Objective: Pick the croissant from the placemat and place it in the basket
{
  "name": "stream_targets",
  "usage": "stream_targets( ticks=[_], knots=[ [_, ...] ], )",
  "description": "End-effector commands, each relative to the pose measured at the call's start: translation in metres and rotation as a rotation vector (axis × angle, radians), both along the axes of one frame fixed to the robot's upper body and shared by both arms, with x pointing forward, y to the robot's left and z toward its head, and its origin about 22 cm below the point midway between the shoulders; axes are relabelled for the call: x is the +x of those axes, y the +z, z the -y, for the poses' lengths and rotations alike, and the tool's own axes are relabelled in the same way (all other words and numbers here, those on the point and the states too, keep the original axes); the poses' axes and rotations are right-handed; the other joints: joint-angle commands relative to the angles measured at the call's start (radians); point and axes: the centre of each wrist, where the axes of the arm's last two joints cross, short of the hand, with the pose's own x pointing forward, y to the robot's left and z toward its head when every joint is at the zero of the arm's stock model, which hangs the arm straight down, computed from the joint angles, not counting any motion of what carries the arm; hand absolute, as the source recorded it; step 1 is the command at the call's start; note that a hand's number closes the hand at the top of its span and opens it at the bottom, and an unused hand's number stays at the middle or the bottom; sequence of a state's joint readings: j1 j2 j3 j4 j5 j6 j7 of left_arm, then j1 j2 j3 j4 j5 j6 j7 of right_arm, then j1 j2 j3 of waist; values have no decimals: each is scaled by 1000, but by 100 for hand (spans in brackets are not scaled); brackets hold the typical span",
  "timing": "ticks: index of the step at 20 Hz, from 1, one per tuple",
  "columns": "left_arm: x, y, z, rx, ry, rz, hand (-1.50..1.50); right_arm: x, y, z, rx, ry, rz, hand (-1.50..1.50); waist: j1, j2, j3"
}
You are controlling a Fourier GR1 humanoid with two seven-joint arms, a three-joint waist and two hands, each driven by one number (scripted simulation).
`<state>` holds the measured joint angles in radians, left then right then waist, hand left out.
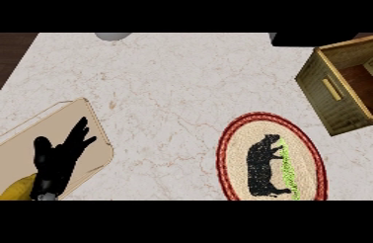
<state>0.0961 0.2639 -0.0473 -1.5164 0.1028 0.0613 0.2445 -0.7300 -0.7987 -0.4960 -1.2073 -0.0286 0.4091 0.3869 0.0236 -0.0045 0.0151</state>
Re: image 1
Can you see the olive wicker basket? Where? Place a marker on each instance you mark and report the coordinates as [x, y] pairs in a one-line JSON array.
[[330, 89]]

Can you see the beige cutting board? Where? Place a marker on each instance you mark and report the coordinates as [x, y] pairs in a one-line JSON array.
[[28, 145]]

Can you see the yellow croissant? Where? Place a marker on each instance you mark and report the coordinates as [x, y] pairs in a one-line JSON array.
[[16, 189]]

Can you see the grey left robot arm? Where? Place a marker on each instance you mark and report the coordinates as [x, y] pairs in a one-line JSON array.
[[49, 197]]

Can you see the grey round object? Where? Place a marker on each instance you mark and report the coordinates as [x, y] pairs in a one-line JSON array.
[[112, 36]]

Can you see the oval bear-print placemat, red rim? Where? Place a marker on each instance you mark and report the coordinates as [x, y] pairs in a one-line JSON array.
[[271, 158]]

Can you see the black appliance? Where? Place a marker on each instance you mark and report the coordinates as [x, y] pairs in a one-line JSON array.
[[316, 39]]

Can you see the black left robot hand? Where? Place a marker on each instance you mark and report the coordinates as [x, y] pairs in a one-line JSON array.
[[55, 161]]

